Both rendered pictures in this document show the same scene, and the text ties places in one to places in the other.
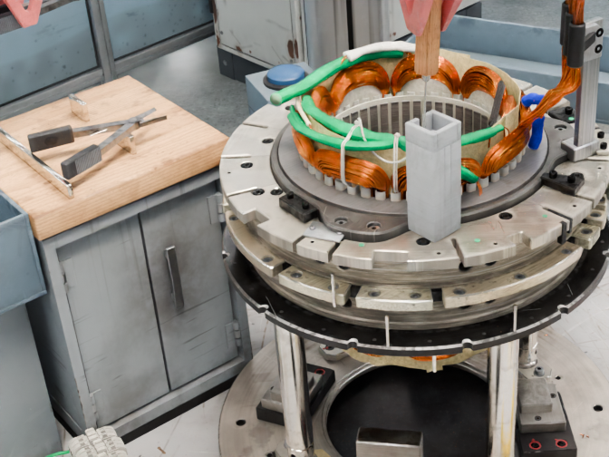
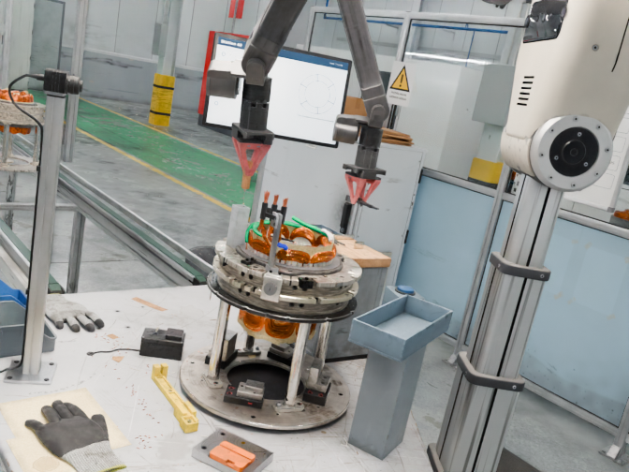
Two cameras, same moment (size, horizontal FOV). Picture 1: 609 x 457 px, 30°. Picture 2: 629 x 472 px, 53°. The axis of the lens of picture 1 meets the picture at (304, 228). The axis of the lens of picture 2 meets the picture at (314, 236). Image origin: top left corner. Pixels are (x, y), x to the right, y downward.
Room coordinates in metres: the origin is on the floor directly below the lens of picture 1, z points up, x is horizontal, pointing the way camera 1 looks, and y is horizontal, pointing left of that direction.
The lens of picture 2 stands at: (0.82, -1.41, 1.47)
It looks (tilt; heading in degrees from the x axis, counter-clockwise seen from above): 14 degrees down; 88
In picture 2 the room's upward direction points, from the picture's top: 11 degrees clockwise
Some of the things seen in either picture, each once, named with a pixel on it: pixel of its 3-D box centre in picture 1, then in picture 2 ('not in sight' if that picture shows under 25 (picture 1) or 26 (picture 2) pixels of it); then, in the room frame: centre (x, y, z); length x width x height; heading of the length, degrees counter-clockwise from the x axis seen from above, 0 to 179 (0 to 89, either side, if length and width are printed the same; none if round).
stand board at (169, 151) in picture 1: (88, 150); (340, 250); (0.95, 0.20, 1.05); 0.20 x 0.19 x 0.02; 125
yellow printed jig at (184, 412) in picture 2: not in sight; (174, 395); (0.64, -0.23, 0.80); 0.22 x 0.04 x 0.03; 123
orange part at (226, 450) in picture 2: not in sight; (232, 456); (0.79, -0.41, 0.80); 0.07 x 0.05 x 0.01; 154
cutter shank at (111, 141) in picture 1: (117, 136); not in sight; (0.91, 0.16, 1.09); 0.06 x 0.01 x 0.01; 149
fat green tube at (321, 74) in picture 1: (335, 71); (314, 228); (0.86, -0.04, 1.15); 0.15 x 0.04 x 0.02; 124
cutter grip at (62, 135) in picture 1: (51, 138); not in sight; (0.91, 0.22, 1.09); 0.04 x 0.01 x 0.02; 110
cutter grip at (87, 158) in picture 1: (81, 161); not in sight; (0.86, 0.19, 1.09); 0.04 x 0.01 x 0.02; 140
